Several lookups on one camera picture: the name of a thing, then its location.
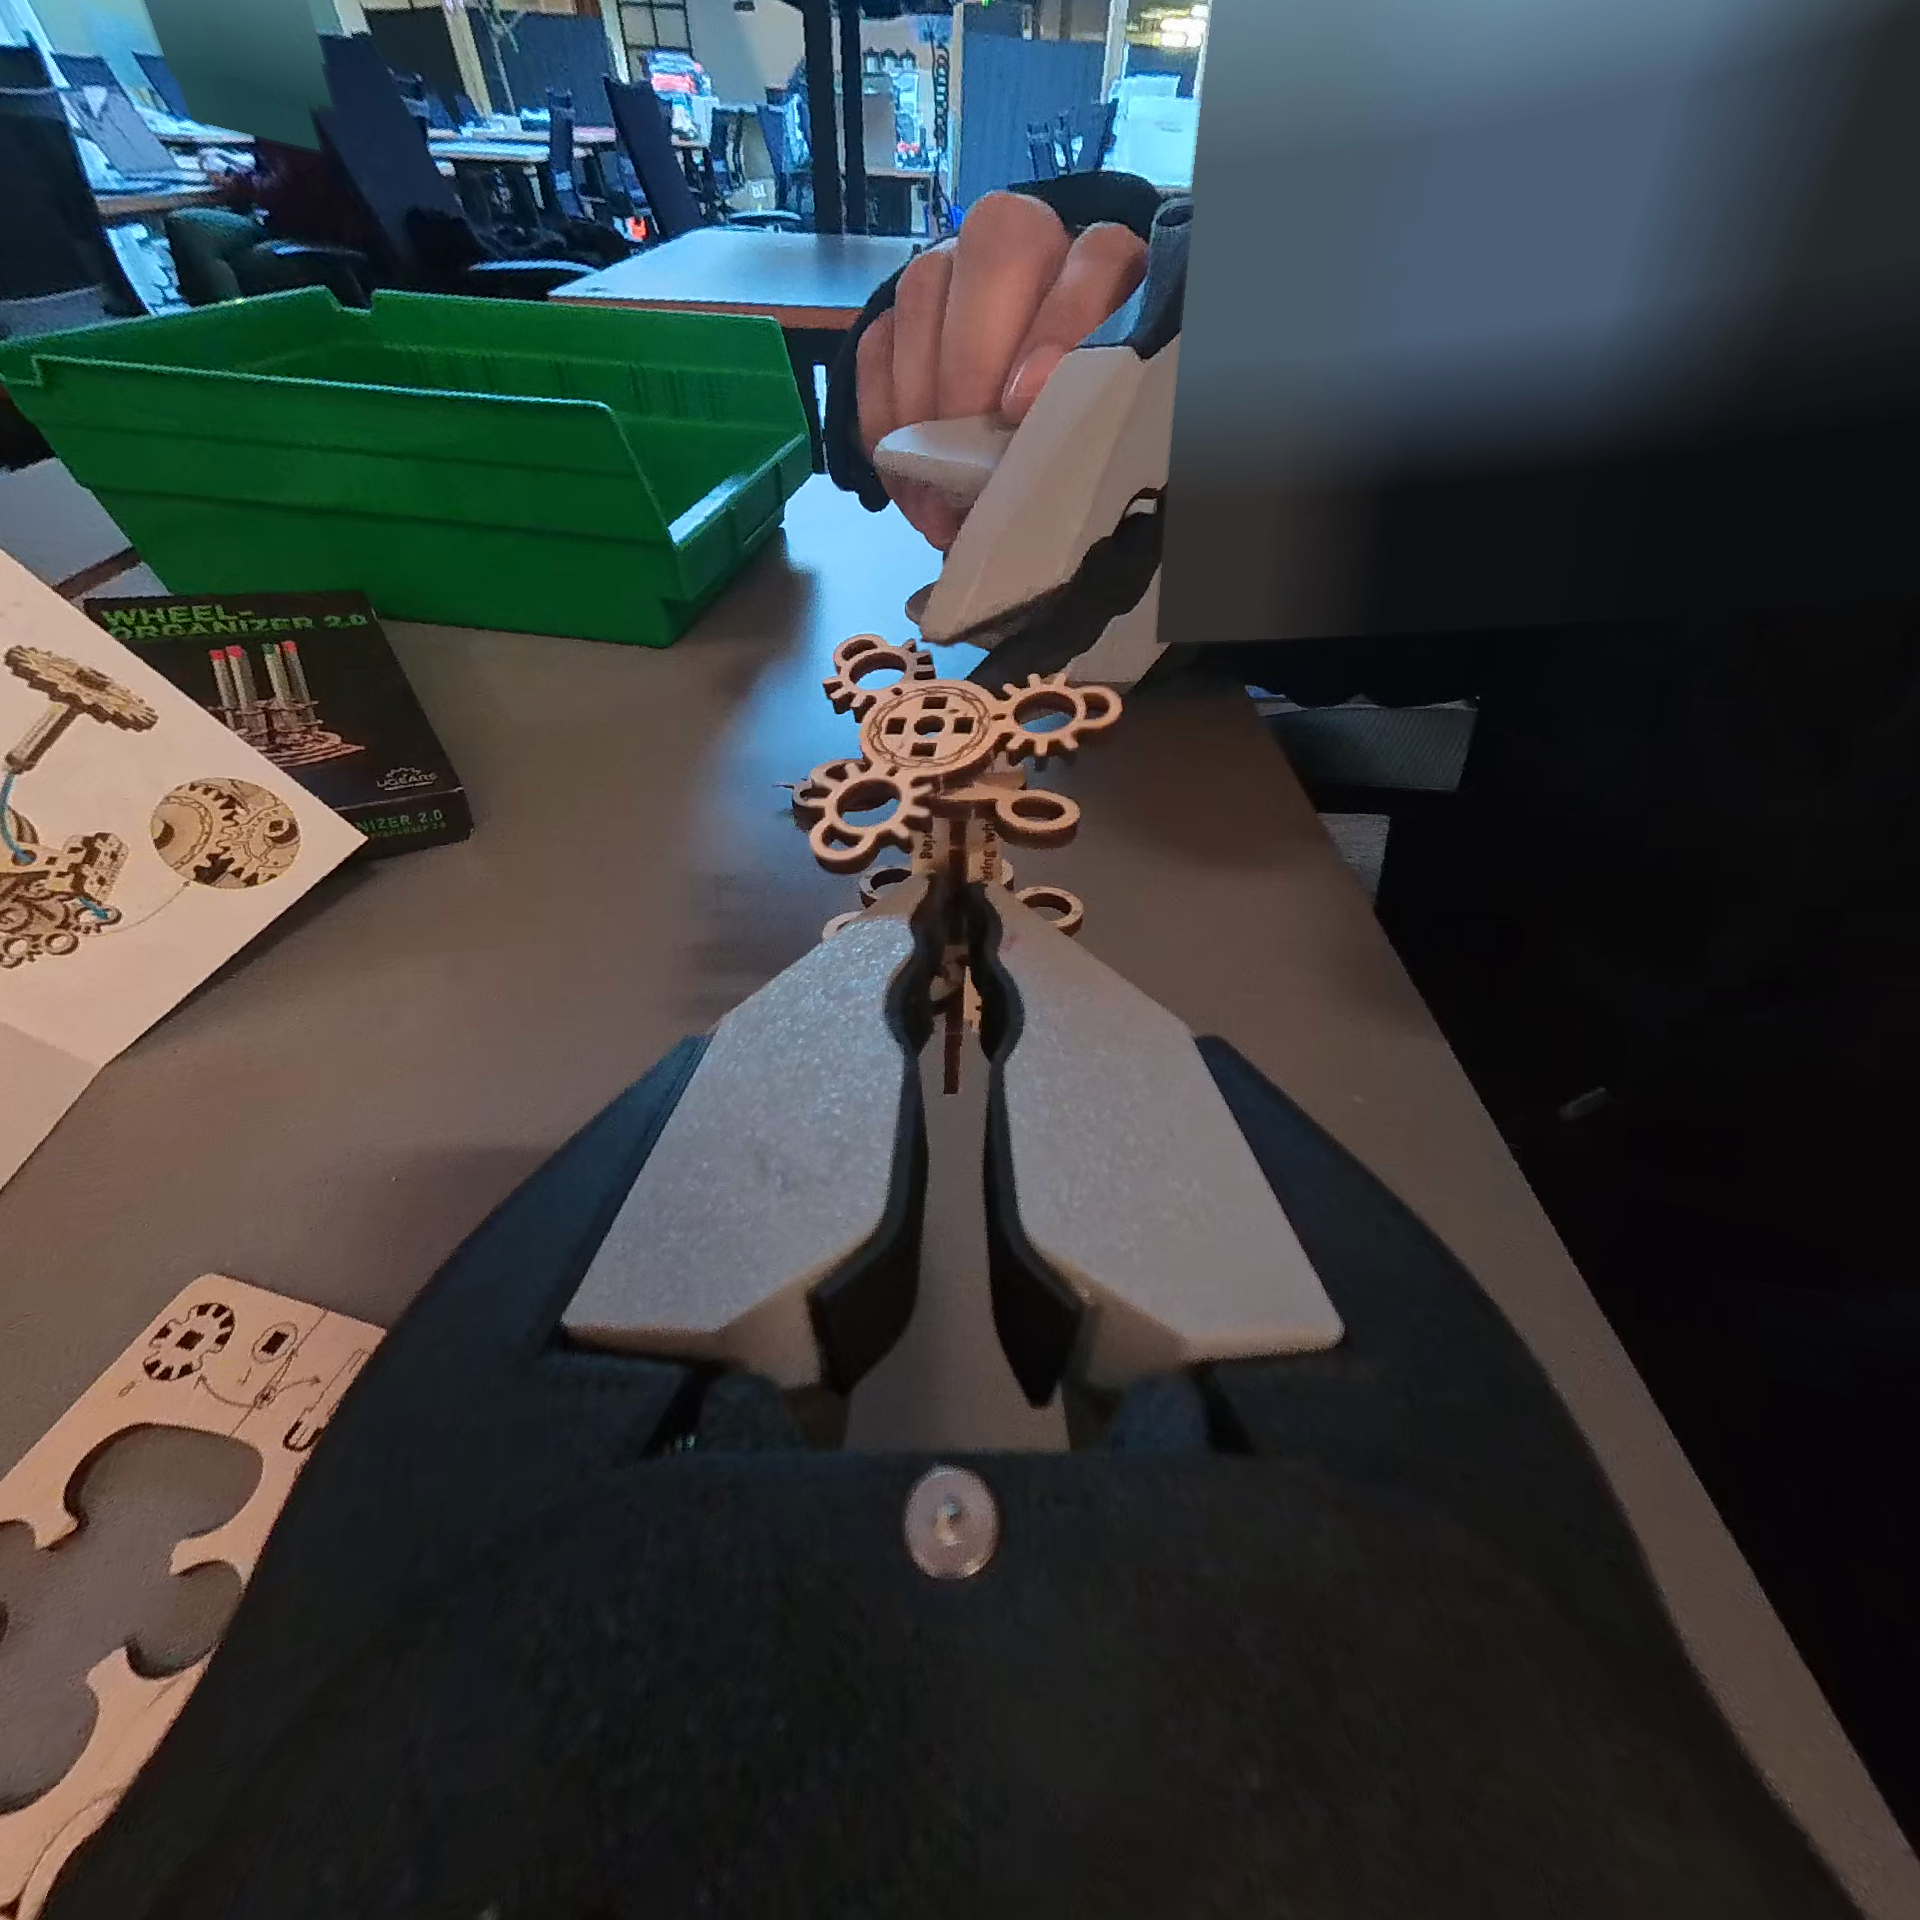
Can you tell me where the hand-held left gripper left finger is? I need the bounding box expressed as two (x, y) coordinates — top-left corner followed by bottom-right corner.
(557, 896), (935, 1399)

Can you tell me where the grey office desk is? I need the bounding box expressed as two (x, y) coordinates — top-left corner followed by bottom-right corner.
(545, 224), (939, 336)

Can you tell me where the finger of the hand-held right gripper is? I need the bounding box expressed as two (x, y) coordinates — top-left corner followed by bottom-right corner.
(978, 483), (1171, 698)
(906, 336), (1188, 650)

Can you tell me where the person's right hand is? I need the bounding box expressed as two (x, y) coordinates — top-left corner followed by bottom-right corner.
(853, 187), (1158, 557)

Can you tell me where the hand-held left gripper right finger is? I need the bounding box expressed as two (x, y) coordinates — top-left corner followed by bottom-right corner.
(978, 899), (1348, 1408)

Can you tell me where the wooden gear model assembly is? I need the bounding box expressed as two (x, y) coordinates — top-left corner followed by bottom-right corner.
(789, 632), (1127, 1097)

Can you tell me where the wooden laser-cut parts sheet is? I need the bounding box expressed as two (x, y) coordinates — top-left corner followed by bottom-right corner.
(0, 1273), (390, 1920)

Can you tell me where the folded assembly instruction booklet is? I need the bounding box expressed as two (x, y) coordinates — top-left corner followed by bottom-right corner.
(0, 545), (370, 1194)

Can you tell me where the green plastic bin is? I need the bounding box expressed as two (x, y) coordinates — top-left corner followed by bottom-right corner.
(0, 284), (815, 650)

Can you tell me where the black model kit box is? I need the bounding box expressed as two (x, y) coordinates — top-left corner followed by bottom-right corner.
(81, 588), (477, 859)

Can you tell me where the person's dark clothing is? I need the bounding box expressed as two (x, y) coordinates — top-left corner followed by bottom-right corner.
(1170, 644), (1920, 1787)

